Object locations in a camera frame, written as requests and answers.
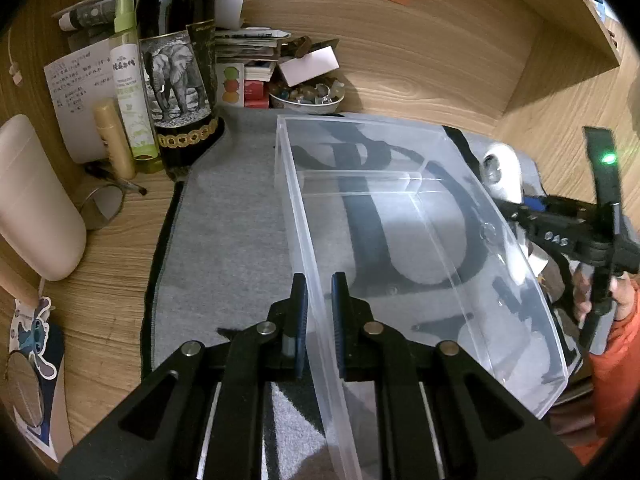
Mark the white folded card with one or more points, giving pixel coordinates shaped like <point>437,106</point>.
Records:
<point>315,63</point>

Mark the fruit picture box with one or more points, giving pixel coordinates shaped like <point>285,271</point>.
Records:
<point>230,84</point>

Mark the stack of books and papers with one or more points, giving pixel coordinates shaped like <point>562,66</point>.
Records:
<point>258,49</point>

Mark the white handwritten note paper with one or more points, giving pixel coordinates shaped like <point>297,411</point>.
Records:
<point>76,82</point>

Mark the clear plastic storage box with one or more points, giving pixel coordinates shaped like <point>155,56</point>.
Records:
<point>398,207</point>

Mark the dark wine bottle elephant label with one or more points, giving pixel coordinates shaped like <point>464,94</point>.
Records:
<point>177,42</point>

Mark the white bowl of stones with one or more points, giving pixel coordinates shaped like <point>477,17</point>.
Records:
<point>321,97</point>

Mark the grey mat with black letters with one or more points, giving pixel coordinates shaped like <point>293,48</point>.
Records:
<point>221,261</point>

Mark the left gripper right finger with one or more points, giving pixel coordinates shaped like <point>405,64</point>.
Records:
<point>345,327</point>

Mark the white handheld massager device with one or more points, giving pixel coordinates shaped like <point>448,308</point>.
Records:
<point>501,173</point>

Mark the glasses with thin frame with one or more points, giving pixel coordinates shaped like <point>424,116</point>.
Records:
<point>104,203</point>

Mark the blue cartoon sticker card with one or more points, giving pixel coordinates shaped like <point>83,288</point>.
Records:
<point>30,334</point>

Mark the person's right hand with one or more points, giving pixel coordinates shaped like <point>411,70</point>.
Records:
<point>621,289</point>

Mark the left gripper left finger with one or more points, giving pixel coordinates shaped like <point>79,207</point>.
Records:
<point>294,328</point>

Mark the green white spray bottle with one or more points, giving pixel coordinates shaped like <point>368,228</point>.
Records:
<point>129,83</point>

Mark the beige lip balm tube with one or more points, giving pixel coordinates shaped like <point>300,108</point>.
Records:
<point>110,129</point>

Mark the beige plastic cup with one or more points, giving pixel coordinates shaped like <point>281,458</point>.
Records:
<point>38,219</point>

